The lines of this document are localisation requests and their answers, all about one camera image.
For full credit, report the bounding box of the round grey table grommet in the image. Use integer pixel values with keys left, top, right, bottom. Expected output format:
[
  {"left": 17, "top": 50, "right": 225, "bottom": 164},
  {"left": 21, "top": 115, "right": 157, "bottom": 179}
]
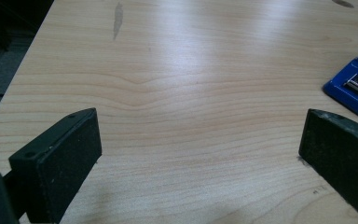
[{"left": 331, "top": 0, "right": 355, "bottom": 9}]

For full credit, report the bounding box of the blue stapler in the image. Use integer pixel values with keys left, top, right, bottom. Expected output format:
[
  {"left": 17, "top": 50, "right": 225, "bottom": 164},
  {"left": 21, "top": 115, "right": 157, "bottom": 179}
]
[{"left": 322, "top": 49, "right": 358, "bottom": 119}]

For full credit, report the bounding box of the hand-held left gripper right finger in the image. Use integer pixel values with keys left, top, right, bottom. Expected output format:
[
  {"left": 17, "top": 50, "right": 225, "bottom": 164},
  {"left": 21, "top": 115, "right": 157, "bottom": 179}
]
[{"left": 298, "top": 108, "right": 358, "bottom": 224}]

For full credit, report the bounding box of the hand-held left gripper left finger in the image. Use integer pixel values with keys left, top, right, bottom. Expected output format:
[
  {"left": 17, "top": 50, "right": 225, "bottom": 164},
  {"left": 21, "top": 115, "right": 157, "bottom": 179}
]
[{"left": 8, "top": 107, "right": 103, "bottom": 224}]

